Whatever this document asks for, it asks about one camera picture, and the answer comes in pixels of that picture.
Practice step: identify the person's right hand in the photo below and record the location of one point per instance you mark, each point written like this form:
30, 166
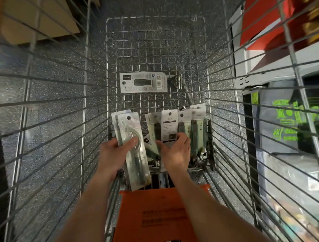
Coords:
175, 157

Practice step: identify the person's left hand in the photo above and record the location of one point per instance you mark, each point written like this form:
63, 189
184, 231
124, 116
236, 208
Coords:
114, 159

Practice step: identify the pile of packaged kitchen tools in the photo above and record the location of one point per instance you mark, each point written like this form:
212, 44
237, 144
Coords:
199, 134

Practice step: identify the grey carded item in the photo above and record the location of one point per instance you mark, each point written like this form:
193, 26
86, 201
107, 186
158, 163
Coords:
144, 82

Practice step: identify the person's left forearm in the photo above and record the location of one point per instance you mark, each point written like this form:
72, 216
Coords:
89, 214

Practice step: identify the person's right forearm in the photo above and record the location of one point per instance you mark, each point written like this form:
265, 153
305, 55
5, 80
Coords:
214, 214

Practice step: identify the orange cart seat flap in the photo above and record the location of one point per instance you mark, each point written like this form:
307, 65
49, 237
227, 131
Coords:
159, 214

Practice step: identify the green black packets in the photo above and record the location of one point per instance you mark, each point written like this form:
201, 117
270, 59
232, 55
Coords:
294, 124

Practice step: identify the large open cardboard box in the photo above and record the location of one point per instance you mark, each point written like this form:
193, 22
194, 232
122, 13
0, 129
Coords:
35, 20

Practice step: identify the red packets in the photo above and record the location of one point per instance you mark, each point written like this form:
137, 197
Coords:
264, 20

